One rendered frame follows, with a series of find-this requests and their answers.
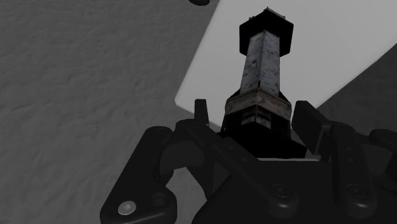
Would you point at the black round object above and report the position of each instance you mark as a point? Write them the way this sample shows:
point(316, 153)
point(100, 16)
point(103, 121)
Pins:
point(199, 2)

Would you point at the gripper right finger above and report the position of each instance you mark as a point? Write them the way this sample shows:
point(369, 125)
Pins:
point(349, 161)

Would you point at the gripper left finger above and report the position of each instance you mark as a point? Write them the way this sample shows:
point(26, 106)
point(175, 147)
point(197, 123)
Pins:
point(145, 173)

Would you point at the grey and black tower figure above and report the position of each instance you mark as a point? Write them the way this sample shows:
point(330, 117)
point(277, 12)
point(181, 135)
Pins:
point(260, 62)

